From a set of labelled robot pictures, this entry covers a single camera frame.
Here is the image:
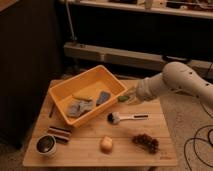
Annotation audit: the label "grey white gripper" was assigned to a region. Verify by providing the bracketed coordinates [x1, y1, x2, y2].
[125, 77, 155, 105]

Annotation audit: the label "green pepper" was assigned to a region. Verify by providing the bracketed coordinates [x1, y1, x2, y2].
[118, 95, 130, 102]

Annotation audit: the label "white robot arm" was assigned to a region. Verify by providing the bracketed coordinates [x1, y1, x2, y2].
[125, 62, 213, 109]

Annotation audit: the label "blue sponge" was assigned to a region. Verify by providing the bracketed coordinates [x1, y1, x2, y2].
[96, 91, 111, 106]

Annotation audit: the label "white dish brush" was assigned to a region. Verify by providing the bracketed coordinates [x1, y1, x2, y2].
[107, 112, 148, 125]

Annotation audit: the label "wooden table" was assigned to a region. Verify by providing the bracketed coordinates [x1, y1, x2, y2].
[22, 78, 179, 168]

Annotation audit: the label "yellow banana piece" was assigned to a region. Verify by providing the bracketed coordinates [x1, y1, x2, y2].
[73, 95, 92, 101]

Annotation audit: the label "bunch of dark grapes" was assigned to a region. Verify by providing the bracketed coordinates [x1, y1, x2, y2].
[132, 134, 159, 154]

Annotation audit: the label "yellow apple toy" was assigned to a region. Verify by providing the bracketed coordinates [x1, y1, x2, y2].
[100, 136, 113, 153]

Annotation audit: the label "grey crumpled cloth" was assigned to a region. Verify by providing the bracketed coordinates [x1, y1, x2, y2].
[67, 100, 93, 118]

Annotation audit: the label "dark pen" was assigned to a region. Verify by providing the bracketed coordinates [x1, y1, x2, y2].
[49, 104, 55, 118]

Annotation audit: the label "striped brown eraser block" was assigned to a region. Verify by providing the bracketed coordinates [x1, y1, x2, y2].
[47, 126, 71, 142]

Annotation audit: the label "white metal cup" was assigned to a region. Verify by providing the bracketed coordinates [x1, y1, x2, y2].
[36, 135, 56, 157]

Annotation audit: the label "dark cabinet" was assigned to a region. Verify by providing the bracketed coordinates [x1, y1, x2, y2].
[0, 0, 62, 149]

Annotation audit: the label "grey shelf rail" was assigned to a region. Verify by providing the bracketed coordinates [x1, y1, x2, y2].
[63, 41, 213, 79]

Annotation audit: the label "black cables on floor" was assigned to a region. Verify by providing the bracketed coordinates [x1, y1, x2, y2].
[183, 99, 213, 171]

